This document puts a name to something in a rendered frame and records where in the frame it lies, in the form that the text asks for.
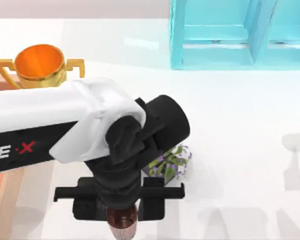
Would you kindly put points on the purple flower plant pot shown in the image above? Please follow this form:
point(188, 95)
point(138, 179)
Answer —
point(170, 160)

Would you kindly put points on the gold trophy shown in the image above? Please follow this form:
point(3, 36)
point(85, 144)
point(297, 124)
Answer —
point(40, 62)

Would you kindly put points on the light blue rack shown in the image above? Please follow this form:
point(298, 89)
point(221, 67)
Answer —
point(215, 32)

